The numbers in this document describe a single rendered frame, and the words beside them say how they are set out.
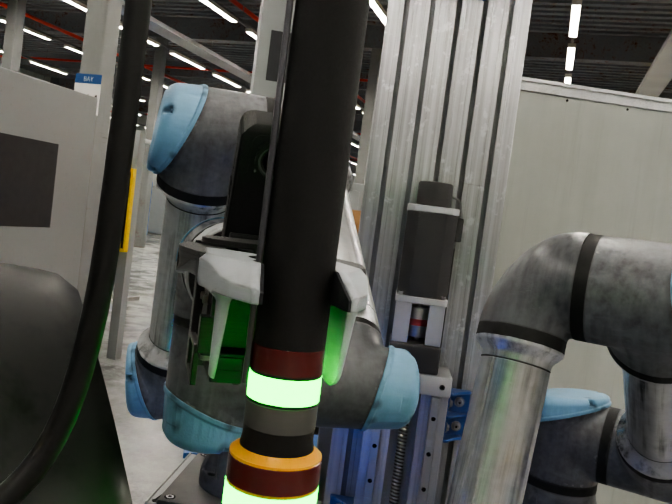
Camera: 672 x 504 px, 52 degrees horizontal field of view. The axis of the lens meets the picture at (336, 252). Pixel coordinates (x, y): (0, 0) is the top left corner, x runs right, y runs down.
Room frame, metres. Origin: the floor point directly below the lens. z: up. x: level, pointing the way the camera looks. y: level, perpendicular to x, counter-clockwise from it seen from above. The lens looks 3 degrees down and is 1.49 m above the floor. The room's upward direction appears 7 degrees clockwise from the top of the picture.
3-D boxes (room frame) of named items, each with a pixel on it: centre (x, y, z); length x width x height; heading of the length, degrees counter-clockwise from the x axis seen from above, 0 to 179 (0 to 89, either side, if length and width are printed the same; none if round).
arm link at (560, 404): (1.06, -0.40, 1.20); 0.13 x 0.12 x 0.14; 59
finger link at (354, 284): (0.34, 0.00, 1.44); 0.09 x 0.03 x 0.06; 24
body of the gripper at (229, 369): (0.43, 0.05, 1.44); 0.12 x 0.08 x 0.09; 16
